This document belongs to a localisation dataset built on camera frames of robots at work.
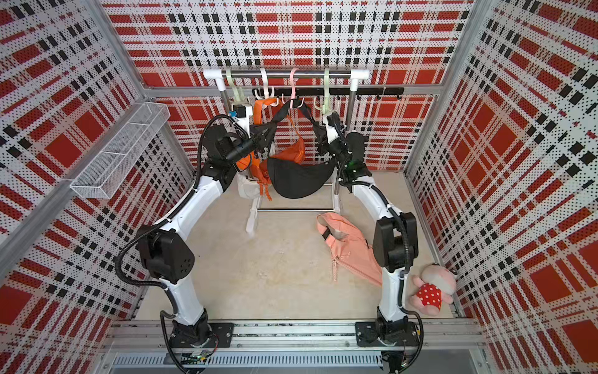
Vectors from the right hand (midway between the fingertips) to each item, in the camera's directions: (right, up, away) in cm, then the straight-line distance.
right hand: (318, 123), depth 80 cm
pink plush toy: (+41, -56, -2) cm, 69 cm away
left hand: (-13, -2, -6) cm, 15 cm away
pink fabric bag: (+13, -46, +13) cm, 50 cm away
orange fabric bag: (-21, -16, +6) cm, 27 cm away
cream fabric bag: (-28, -22, +9) cm, 36 cm away
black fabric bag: (-10, -19, +13) cm, 25 cm away
